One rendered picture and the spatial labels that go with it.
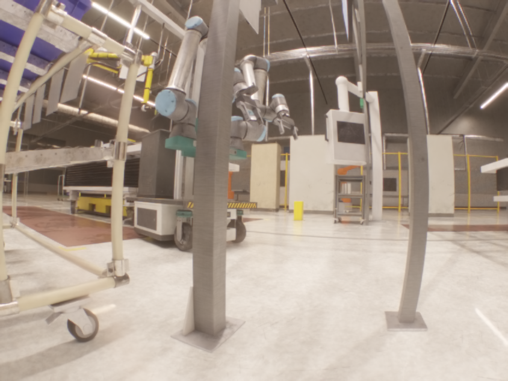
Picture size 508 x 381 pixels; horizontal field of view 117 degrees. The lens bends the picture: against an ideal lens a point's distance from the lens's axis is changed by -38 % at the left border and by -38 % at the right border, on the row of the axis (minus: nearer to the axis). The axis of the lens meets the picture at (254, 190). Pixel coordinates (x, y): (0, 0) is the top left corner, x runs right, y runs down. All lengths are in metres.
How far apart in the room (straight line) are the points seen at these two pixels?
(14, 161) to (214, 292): 0.53
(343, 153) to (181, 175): 2.55
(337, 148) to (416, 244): 3.09
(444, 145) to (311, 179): 3.76
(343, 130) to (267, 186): 3.74
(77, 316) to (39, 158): 0.35
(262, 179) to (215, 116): 6.53
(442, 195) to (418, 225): 6.20
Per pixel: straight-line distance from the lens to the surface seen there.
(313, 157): 6.67
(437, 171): 6.89
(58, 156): 0.61
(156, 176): 1.87
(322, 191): 6.54
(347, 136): 3.82
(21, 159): 0.58
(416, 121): 0.74
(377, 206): 4.73
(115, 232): 0.62
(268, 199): 6.99
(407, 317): 0.77
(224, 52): 0.66
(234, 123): 1.96
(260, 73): 2.15
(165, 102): 1.52
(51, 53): 0.83
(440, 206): 6.87
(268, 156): 7.11
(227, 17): 0.73
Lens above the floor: 0.35
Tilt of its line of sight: 2 degrees up
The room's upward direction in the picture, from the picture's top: 2 degrees clockwise
